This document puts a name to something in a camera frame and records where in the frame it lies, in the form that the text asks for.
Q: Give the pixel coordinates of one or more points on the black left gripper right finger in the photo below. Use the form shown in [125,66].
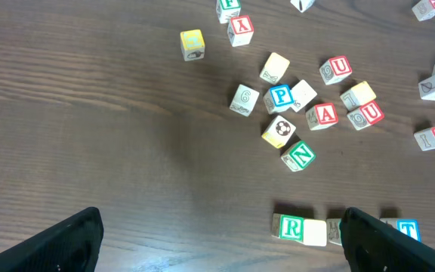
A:
[370,245]

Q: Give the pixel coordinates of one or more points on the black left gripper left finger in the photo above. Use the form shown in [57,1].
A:
[71,245]

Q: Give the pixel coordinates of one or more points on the blue T block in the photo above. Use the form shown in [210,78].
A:
[408,226]

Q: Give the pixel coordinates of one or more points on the yellow O block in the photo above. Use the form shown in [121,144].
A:
[315,232]

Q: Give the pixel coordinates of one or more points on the green R block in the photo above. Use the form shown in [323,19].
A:
[287,227]

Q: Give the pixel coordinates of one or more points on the green B block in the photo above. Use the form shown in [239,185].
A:
[334,231]

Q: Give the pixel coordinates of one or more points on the green N block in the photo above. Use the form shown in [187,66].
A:
[298,156]

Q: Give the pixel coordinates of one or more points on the red U block lower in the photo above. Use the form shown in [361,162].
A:
[365,115]

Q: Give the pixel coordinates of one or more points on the red u block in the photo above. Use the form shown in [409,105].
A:
[365,115]
[335,70]

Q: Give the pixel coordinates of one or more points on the red A block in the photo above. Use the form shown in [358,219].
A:
[321,116]

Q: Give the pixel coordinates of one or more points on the soccer ball block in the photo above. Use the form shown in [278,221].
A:
[278,132]

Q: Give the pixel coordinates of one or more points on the plain white green-edged block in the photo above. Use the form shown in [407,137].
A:
[302,94]

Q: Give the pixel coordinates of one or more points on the blue P block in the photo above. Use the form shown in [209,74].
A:
[278,99]

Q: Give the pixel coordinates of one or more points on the red U block upper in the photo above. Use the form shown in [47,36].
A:
[335,70]

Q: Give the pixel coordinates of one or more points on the plain number 6 block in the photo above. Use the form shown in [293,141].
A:
[244,100]

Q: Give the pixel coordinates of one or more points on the red M block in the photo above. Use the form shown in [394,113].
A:
[424,9]

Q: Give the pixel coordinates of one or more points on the blue X block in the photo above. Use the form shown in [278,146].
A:
[302,5]

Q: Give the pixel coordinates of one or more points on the red X block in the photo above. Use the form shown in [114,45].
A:
[240,30]

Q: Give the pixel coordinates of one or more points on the green F block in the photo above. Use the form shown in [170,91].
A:
[226,9]

